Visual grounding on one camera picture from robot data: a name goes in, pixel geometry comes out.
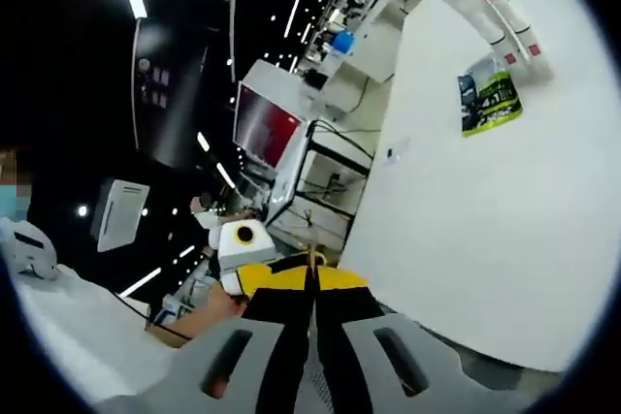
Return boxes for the person's white shirt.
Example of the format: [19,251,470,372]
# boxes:
[7,263,179,408]

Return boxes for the green printed packet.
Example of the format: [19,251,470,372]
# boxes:
[457,55,525,139]

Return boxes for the ceiling air conditioner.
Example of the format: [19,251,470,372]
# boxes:
[90,177,150,254]

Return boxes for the black hanging sign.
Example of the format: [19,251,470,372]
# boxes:
[131,17,209,169]

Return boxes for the small clear packet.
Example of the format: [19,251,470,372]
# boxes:
[384,138,409,164]

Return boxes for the white desk black legs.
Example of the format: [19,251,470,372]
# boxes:
[269,117,377,253]

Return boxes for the red-screen monitor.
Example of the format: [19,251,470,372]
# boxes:
[231,58,314,216]

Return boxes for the black device cable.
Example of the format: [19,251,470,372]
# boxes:
[110,289,193,341]

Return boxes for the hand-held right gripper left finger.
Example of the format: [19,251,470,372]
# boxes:
[96,257,316,414]

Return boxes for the white skincare tube red label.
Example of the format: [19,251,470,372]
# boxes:
[444,0,524,69]

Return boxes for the white skincare bottle red collar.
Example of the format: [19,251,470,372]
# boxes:
[477,0,544,66]

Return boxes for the white chest device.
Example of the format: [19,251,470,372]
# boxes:
[0,218,60,282]

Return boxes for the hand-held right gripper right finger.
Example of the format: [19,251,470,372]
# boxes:
[314,266,528,414]

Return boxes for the blue bin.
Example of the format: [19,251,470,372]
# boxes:
[332,29,356,55]

